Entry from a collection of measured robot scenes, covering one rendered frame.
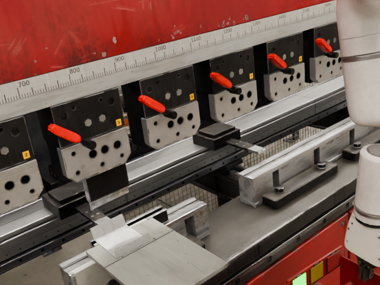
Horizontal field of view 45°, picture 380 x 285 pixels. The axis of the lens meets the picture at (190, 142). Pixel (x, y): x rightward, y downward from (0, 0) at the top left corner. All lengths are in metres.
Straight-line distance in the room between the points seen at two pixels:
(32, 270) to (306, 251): 1.88
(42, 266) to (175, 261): 2.00
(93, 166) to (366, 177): 0.56
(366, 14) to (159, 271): 0.63
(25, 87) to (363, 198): 0.70
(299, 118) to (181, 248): 1.00
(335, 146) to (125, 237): 0.83
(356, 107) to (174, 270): 0.48
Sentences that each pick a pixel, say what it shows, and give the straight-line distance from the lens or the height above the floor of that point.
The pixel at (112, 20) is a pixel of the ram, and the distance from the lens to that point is 0.94.
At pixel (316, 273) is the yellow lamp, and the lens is 1.22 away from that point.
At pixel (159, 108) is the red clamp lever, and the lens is 0.97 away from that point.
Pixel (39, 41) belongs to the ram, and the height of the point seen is 1.46.
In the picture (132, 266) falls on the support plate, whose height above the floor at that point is 1.00.
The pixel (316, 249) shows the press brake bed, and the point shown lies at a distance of 1.45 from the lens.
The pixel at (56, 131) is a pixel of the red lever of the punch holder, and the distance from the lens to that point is 0.86.
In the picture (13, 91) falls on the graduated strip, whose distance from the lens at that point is 0.87.
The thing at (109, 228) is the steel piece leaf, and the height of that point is 1.01.
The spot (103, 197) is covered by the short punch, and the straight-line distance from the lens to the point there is 1.05.
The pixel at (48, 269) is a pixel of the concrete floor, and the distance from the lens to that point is 2.87.
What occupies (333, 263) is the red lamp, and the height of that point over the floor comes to 0.81.
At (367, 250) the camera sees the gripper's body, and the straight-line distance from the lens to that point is 1.10.
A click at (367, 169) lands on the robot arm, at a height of 1.13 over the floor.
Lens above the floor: 1.57
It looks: 22 degrees down
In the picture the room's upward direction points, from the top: 7 degrees counter-clockwise
